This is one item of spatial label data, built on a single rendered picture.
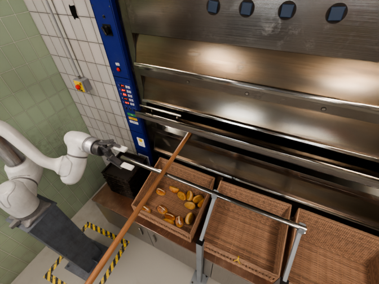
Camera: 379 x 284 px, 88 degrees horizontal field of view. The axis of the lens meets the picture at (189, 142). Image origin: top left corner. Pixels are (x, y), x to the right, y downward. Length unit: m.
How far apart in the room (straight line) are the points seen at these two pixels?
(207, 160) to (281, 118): 0.68
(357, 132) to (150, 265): 2.01
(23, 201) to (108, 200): 0.72
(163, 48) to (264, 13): 0.57
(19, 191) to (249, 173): 1.48
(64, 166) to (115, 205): 0.89
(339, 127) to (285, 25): 0.57
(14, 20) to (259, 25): 1.62
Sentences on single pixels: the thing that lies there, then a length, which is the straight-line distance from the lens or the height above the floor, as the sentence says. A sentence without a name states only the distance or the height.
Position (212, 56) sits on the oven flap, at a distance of 1.14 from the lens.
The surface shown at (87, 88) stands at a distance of 1.88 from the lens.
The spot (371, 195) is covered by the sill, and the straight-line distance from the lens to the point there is 1.58.
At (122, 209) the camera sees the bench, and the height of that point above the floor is 0.58.
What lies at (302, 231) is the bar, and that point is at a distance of 1.25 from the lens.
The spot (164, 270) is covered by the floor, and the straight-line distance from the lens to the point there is 2.30.
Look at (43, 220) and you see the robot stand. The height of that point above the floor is 0.96.
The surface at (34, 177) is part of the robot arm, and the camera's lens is 1.67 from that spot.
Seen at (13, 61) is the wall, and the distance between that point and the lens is 1.98.
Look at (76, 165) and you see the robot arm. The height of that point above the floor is 1.42.
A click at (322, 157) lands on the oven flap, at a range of 1.29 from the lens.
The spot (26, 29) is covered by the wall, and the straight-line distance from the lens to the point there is 2.03.
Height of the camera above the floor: 2.22
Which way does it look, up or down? 44 degrees down
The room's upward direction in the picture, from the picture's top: 2 degrees counter-clockwise
